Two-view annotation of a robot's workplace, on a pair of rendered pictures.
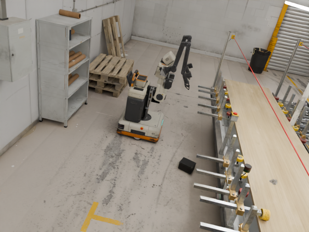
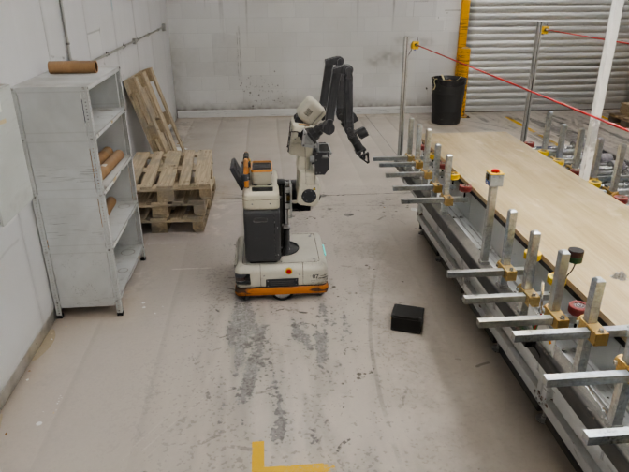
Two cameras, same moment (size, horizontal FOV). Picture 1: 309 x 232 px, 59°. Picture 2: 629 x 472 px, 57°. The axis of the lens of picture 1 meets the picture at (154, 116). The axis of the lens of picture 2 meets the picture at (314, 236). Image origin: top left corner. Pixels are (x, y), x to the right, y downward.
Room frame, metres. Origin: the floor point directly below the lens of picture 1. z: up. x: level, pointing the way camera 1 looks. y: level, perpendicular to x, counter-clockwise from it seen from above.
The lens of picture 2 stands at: (-0.07, 0.49, 2.11)
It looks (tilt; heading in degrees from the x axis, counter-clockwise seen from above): 24 degrees down; 352
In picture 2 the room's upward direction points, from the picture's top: straight up
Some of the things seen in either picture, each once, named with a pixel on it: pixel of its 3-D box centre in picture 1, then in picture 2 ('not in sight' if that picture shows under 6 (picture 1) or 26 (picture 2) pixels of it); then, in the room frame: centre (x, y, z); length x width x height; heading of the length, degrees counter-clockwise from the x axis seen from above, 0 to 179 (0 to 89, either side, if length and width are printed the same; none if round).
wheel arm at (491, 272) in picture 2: (217, 160); (490, 272); (2.29, -0.72, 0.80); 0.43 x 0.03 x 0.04; 87
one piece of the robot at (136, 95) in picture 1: (140, 98); (266, 210); (3.85, 0.28, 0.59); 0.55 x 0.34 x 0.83; 177
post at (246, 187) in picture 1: (237, 207); (586, 334); (1.58, -0.76, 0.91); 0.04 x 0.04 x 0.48; 87
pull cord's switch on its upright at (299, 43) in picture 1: (287, 72); (533, 91); (4.57, -2.05, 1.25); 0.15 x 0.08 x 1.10; 177
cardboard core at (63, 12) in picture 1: (70, 14); (73, 66); (4.08, 1.51, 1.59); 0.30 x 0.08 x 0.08; 87
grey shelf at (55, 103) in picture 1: (65, 68); (89, 188); (3.97, 1.51, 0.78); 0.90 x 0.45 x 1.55; 177
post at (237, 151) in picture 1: (229, 170); (528, 279); (2.08, -0.79, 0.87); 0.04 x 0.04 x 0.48; 87
